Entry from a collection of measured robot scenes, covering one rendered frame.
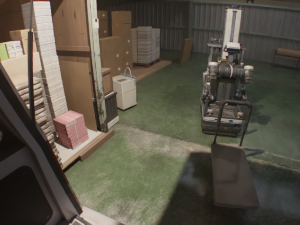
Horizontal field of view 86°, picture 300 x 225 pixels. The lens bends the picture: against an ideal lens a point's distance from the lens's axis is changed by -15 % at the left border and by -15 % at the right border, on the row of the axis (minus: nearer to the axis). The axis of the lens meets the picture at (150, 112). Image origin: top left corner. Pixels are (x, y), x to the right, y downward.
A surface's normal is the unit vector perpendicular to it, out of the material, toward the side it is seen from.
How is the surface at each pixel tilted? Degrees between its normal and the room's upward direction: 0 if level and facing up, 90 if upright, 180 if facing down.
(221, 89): 90
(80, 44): 90
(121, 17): 89
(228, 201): 0
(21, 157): 90
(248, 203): 0
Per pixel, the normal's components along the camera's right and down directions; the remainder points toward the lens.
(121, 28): -0.44, 0.42
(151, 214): 0.00, -0.88
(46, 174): 0.89, 0.21
